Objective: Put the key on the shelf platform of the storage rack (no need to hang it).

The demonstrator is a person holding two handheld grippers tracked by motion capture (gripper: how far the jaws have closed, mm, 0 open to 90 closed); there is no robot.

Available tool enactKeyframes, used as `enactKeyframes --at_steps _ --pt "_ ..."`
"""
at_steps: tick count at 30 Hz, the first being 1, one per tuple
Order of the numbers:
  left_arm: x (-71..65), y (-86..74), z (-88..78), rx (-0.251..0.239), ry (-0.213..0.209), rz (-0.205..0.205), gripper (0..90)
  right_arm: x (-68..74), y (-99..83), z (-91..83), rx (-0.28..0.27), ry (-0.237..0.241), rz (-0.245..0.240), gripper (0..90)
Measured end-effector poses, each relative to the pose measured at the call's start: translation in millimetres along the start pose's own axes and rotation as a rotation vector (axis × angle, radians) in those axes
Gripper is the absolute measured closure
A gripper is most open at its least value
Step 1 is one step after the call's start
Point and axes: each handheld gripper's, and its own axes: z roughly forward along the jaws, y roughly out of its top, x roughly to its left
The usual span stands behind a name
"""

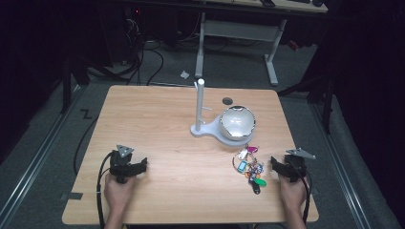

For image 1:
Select dark computer tower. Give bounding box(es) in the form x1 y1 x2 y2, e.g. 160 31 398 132
95 4 145 69

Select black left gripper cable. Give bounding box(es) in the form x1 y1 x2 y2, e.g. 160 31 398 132
96 152 115 229

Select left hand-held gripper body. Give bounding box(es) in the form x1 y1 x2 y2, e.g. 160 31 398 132
109 144 141 184

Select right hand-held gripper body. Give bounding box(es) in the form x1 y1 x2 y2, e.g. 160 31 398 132
282 147 317 184

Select white stand with pole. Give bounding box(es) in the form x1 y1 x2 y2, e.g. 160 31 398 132
189 77 256 148

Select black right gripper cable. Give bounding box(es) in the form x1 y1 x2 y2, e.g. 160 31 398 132
294 163 313 225

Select grey tape strip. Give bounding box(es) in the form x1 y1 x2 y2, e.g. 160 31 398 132
59 192 84 202

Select silver metal bowl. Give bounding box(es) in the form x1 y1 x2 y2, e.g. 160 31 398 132
219 105 257 142

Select person's left hand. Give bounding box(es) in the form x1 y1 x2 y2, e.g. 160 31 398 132
103 173 139 209

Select person's right hand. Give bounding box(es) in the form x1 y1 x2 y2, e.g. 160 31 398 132
277 173 309 212

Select thin black floor cable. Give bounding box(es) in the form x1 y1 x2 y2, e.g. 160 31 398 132
73 116 99 177

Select bunch of colourful key fobs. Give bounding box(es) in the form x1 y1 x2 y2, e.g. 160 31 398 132
231 144 268 196

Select desk with white metal frame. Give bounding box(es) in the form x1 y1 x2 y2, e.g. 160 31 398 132
194 0 330 88

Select metal floor rail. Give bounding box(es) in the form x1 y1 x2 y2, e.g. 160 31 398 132
309 103 373 229
0 85 84 225

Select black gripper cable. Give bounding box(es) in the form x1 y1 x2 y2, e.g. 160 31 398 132
294 163 313 225
96 152 115 229

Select black metal stand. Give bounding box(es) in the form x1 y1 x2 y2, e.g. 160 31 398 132
276 71 337 135
59 55 94 115

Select black floor cables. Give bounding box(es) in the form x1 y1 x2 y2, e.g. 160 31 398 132
125 18 165 88

